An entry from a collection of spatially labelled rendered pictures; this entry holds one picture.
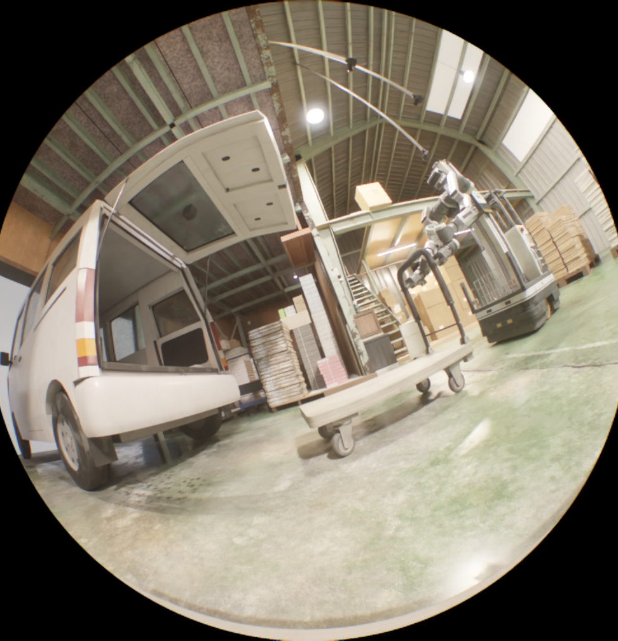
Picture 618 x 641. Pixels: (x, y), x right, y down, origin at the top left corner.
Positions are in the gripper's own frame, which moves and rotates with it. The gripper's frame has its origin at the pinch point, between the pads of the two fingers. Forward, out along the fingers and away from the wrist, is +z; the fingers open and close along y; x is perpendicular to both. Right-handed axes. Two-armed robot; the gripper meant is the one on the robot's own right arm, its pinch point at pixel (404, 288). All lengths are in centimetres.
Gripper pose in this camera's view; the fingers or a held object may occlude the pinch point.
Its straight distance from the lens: 145.8
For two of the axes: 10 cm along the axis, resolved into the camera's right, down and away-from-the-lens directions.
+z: -7.8, 5.7, -2.7
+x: -6.2, -7.7, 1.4
